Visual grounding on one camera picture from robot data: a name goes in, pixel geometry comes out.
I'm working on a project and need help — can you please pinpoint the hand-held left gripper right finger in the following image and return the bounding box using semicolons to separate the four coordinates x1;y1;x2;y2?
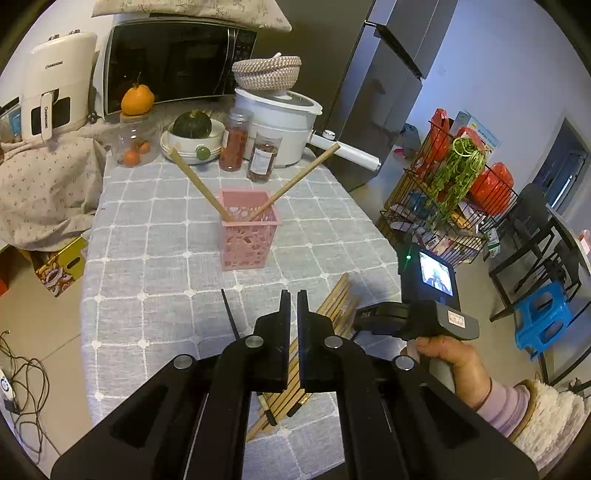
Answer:
298;290;539;480

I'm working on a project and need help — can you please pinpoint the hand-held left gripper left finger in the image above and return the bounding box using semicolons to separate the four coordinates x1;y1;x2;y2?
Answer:
50;289;293;480

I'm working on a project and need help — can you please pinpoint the thin black chopstick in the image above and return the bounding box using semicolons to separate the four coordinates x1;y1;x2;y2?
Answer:
221;289;241;342

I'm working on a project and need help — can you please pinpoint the bunch of bamboo chopsticks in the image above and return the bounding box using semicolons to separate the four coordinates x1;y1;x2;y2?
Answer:
245;272;361;444

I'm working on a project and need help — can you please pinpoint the pink perforated utensil basket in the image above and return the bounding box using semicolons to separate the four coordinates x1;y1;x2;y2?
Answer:
219;189;282;271

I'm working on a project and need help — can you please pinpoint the long bamboo chopstick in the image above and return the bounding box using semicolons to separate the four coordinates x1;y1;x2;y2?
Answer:
167;148;235;222
248;143;341;222

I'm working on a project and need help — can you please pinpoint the person's right forearm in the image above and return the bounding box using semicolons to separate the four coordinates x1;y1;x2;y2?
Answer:
473;376;589;474

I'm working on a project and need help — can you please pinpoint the person's right hand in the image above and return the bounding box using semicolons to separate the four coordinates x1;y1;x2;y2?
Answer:
401;336;491;409

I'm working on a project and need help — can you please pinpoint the blue plastic stool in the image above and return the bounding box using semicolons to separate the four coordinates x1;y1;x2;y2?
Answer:
513;281;573;361

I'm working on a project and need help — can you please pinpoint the bunch of green vegetables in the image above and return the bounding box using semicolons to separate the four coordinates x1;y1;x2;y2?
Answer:
425;137;488;222

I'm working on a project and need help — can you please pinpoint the red plastic bag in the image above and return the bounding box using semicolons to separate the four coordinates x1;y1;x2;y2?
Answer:
418;108;451;174
468;161;515;215

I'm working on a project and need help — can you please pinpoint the black chair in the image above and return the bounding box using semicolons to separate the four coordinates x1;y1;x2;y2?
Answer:
489;184;561;322

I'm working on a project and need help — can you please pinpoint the black framed table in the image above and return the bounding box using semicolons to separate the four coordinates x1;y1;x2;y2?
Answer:
536;205;591;386

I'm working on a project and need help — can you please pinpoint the short labelled spice jar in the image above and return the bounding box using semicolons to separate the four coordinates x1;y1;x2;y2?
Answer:
247;131;282;183

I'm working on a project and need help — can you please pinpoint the white and blue carton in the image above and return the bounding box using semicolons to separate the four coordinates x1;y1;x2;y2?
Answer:
450;111;502;148

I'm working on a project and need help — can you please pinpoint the tall red spice jar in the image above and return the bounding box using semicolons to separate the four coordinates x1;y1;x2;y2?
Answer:
219;108;254;172

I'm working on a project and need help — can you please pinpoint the white bowl with green dot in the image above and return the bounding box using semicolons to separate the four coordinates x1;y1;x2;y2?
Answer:
160;122;227;165

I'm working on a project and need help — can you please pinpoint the dark door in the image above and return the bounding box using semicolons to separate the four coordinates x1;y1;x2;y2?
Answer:
531;117;591;213

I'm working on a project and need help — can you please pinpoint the white electric pot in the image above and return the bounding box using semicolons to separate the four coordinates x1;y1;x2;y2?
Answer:
233;87;383;171

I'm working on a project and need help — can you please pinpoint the yellow printed cardboard box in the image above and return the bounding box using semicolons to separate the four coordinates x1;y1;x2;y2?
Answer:
30;236;88;298

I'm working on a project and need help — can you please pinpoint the green kabocha squash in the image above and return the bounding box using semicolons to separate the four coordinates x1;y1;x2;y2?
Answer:
172;110;213;139

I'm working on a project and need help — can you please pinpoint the clear glass jar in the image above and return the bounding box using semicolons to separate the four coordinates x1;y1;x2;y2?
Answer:
111;113;160;168

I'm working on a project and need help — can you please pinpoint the grey refrigerator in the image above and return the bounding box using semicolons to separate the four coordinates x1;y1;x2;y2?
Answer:
277;0;458;192

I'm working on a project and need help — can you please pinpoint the pale floral cloth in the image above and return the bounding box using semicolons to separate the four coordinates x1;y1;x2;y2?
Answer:
0;122;109;252

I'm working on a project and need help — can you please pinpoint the large orange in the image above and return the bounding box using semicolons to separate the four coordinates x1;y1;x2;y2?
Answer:
121;83;155;116

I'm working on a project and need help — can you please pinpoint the black microwave oven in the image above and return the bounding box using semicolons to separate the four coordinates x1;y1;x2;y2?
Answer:
102;21;258;116

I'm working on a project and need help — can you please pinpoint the beige floral microwave cover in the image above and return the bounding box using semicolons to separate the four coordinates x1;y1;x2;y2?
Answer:
91;0;293;32

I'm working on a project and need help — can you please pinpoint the white air fryer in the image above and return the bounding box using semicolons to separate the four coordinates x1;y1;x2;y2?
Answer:
21;30;99;144

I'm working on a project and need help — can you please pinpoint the black wire storage rack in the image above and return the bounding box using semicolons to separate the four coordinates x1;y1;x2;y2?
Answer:
379;117;518;268

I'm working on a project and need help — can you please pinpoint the black floor cable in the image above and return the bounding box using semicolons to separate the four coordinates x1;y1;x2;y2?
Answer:
0;330;58;457

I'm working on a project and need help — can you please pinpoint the woven rope basket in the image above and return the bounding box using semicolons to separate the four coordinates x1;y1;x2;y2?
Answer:
232;53;302;92

